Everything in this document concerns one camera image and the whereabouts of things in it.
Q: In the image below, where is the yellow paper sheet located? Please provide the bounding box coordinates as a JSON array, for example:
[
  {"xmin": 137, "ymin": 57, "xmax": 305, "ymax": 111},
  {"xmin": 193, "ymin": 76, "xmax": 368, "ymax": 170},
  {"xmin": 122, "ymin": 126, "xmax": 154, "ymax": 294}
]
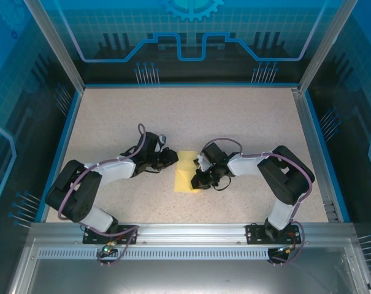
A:
[{"xmin": 174, "ymin": 149, "xmax": 204, "ymax": 194}]

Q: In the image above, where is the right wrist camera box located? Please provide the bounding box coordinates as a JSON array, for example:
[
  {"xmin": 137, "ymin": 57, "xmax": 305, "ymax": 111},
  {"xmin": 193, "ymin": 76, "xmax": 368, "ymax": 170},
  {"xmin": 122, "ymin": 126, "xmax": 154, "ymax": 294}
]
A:
[{"xmin": 196, "ymin": 154, "xmax": 211, "ymax": 172}]

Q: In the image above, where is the aluminium mounting rail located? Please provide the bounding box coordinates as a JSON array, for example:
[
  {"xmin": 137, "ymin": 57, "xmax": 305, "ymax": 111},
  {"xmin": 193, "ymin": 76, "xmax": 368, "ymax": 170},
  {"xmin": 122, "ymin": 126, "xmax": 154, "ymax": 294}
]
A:
[{"xmin": 30, "ymin": 222, "xmax": 354, "ymax": 243}]

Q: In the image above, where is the slotted grey cable duct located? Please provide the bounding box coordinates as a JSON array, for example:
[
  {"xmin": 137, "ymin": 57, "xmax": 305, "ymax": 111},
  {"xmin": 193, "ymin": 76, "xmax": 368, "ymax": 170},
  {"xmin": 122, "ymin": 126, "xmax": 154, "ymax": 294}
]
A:
[{"xmin": 37, "ymin": 249, "xmax": 347, "ymax": 260}]

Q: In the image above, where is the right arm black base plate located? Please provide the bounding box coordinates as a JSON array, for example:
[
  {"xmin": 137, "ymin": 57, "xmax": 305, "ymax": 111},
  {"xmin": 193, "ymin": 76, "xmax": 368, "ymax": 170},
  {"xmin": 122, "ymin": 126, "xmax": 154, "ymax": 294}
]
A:
[{"xmin": 245, "ymin": 223, "xmax": 302, "ymax": 245}]

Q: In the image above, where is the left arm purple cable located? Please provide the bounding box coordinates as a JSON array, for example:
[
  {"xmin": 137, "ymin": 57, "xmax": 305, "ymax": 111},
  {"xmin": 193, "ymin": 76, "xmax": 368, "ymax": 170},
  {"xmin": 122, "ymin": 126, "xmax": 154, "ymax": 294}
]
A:
[{"xmin": 58, "ymin": 123, "xmax": 148, "ymax": 268}]

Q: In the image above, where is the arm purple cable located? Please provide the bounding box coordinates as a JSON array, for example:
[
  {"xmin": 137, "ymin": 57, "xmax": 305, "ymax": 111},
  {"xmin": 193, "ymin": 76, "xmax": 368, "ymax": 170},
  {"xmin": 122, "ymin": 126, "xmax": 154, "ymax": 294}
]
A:
[
  {"xmin": 200, "ymin": 138, "xmax": 313, "ymax": 266},
  {"xmin": 58, "ymin": 123, "xmax": 148, "ymax": 268}
]

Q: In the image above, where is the metal frame tray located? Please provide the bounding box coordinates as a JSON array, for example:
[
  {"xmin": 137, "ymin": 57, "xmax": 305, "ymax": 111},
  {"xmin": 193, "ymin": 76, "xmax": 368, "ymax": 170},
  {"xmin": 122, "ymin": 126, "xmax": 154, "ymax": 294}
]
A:
[{"xmin": 7, "ymin": 238, "xmax": 371, "ymax": 294}]

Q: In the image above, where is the aluminium side rail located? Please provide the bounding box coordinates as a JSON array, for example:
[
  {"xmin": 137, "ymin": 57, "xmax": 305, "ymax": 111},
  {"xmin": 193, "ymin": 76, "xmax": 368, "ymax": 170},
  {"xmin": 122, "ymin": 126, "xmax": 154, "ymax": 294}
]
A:
[{"xmin": 291, "ymin": 87, "xmax": 341, "ymax": 223}]

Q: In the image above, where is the left cable connector with LED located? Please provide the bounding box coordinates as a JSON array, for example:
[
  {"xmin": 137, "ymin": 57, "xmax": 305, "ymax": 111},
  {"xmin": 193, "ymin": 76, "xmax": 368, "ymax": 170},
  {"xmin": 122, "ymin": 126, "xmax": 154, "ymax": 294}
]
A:
[{"xmin": 99, "ymin": 239, "xmax": 118, "ymax": 255}]

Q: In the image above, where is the cable connector with led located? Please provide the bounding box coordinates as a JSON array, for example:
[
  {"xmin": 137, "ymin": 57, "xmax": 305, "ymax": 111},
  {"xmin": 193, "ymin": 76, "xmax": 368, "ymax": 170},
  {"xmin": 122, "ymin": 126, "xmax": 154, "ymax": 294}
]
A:
[
  {"xmin": 99, "ymin": 239, "xmax": 118, "ymax": 255},
  {"xmin": 275, "ymin": 244, "xmax": 297, "ymax": 255}
]

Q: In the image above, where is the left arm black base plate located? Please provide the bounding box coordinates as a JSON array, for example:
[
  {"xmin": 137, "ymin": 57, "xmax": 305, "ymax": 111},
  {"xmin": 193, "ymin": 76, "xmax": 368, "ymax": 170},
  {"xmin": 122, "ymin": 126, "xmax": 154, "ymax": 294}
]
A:
[{"xmin": 82, "ymin": 224, "xmax": 139, "ymax": 245}]

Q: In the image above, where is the right cable connector with LED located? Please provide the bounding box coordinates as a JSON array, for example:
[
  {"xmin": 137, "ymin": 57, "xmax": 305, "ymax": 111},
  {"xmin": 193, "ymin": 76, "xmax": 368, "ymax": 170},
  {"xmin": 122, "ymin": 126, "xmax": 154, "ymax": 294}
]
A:
[{"xmin": 275, "ymin": 244, "xmax": 297, "ymax": 255}]

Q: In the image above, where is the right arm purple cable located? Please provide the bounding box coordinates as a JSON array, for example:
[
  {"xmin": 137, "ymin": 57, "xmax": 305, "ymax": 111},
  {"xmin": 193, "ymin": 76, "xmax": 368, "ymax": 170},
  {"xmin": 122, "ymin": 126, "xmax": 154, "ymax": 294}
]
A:
[{"xmin": 200, "ymin": 138, "xmax": 313, "ymax": 266}]

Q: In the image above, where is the aluminium frame post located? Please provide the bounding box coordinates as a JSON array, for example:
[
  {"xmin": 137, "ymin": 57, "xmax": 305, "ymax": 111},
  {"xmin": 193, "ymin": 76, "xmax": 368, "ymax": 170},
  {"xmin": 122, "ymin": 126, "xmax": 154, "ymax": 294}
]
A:
[
  {"xmin": 23, "ymin": 0, "xmax": 86, "ymax": 92},
  {"xmin": 297, "ymin": 0, "xmax": 359, "ymax": 94}
]

